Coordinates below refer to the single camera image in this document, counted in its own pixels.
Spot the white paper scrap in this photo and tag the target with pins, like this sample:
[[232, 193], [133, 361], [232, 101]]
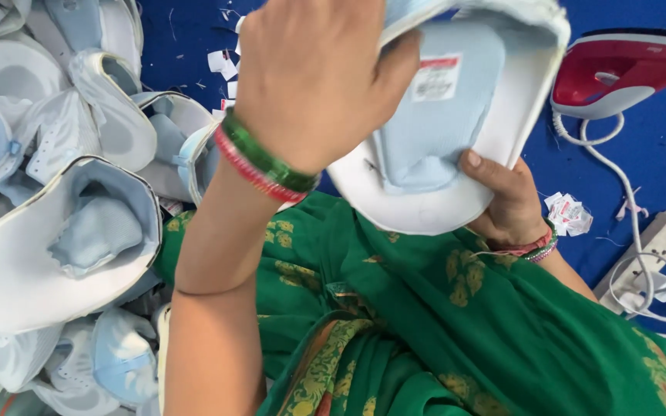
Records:
[[221, 63], [232, 89]]

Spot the green glass bangle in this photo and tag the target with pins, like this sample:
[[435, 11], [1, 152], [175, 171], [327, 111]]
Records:
[[263, 156]]

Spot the crumpled white paper labels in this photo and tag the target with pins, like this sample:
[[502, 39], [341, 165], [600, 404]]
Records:
[[569, 214]]

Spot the red and white clothes iron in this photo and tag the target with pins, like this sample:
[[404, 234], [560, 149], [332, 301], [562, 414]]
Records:
[[610, 75]]

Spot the pink thread scrap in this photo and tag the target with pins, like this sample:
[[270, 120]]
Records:
[[631, 207]]

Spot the pink wrist bangle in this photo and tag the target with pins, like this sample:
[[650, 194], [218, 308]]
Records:
[[526, 247]]

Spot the person's left hand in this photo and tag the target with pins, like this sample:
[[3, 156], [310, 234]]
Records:
[[304, 75]]

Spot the person's right hand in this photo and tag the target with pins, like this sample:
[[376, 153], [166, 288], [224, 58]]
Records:
[[512, 208]]

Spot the heap of white shoe uppers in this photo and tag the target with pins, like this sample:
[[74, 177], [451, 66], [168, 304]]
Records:
[[49, 219]]

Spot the white light-blue shoe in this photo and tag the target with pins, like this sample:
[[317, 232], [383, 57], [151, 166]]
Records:
[[454, 144]]

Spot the red bangles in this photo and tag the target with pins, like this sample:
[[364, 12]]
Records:
[[252, 173]]

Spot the white plug adapter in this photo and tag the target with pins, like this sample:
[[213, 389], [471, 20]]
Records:
[[663, 286]]

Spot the green beaded wrist bangle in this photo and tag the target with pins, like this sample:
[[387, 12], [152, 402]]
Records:
[[546, 250]]

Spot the beige power strip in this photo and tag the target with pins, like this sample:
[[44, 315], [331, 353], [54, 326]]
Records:
[[657, 242]]

